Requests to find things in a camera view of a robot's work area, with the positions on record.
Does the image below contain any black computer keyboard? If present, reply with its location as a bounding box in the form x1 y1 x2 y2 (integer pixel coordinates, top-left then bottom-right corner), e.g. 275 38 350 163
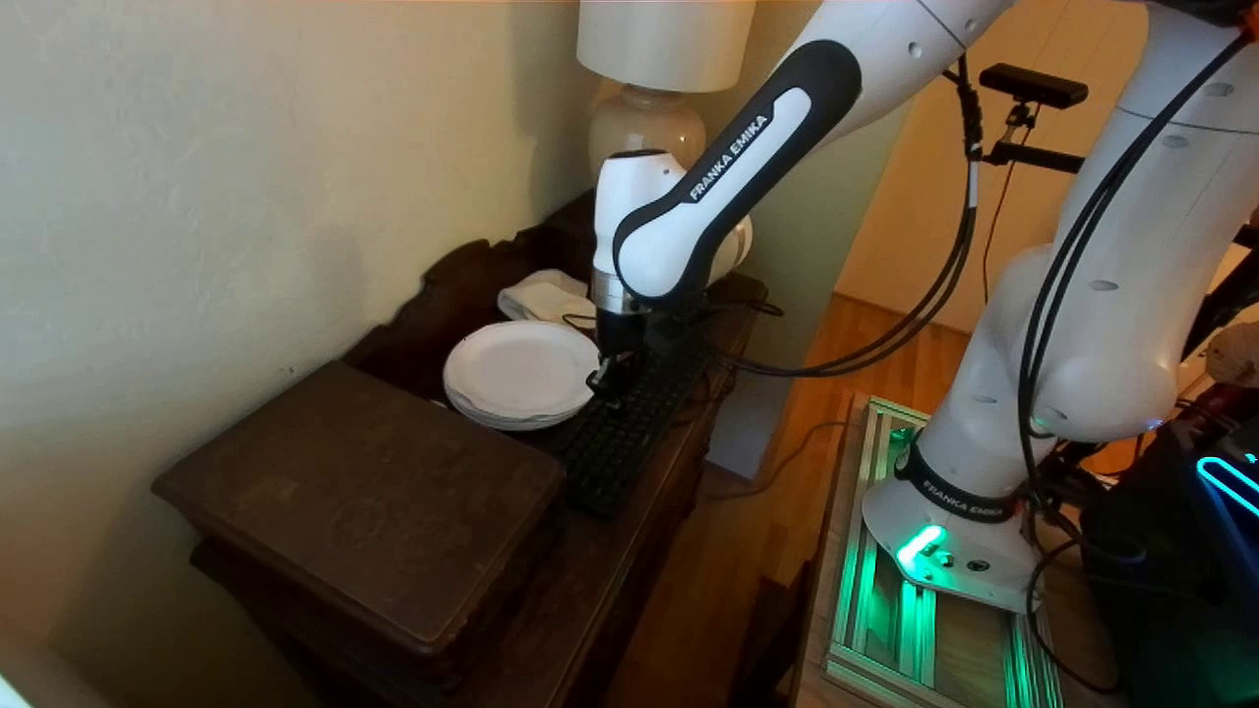
555 335 707 521

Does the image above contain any white folded cloth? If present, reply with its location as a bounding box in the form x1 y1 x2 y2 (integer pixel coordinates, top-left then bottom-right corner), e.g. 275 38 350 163
493 266 602 335

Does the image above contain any black base cable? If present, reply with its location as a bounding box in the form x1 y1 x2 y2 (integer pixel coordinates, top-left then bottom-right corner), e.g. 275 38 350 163
1019 536 1119 701

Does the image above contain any black computer tower blue light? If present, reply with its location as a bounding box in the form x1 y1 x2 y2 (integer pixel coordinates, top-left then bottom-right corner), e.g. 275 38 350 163
1078 423 1259 708

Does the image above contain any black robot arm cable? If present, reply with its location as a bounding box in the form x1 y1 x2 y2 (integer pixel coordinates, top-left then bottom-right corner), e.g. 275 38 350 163
732 31 1256 455

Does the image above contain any white round plate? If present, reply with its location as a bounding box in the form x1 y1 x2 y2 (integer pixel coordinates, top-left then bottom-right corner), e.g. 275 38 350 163
441 318 611 436

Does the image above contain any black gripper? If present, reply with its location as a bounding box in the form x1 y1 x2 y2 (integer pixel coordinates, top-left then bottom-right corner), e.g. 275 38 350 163
585 306 687 401

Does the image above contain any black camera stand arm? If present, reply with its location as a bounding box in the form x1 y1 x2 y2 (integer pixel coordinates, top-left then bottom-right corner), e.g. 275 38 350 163
980 101 1106 178

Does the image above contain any dark wooden box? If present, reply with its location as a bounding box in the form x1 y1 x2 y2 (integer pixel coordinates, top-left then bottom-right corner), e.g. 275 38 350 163
150 358 569 659

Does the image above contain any dark wooden desk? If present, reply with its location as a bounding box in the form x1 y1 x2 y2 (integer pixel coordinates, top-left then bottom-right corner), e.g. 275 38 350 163
189 191 770 708

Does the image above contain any thin black floor cable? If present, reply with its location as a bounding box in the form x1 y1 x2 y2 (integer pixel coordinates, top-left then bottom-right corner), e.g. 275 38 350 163
704 414 858 508

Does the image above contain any wooden robot platform green light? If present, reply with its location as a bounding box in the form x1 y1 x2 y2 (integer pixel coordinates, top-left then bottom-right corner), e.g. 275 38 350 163
792 390 1132 708

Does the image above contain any black stereo camera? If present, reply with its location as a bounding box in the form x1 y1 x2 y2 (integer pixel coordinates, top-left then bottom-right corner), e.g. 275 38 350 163
977 60 1093 114

